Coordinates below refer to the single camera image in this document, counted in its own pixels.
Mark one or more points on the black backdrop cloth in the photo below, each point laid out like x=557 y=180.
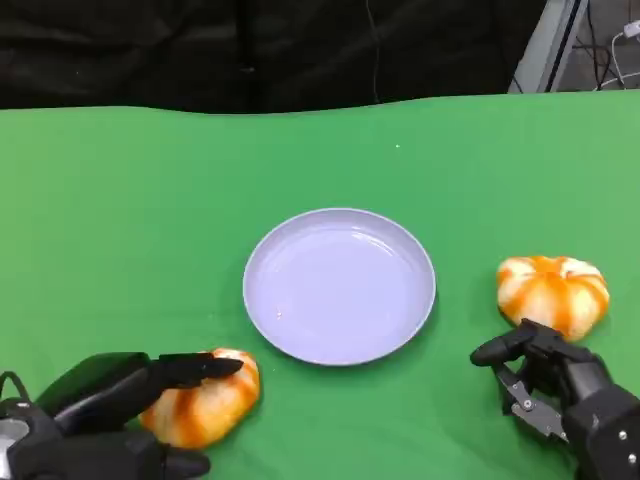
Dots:
x=200 y=50

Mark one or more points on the lilac plate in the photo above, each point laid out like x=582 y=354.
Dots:
x=340 y=290

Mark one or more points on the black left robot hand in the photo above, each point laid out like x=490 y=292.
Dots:
x=95 y=385

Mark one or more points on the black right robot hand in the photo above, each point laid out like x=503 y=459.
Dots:
x=575 y=370

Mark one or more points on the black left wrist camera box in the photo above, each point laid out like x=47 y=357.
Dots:
x=90 y=457

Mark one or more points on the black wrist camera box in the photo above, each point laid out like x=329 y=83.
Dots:
x=610 y=435
x=90 y=457

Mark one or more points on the orange white toy bread roll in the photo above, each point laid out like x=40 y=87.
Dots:
x=550 y=295
x=210 y=415

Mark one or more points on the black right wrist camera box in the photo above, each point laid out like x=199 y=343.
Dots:
x=610 y=435

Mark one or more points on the grey metal frame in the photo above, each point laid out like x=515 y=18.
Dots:
x=542 y=50

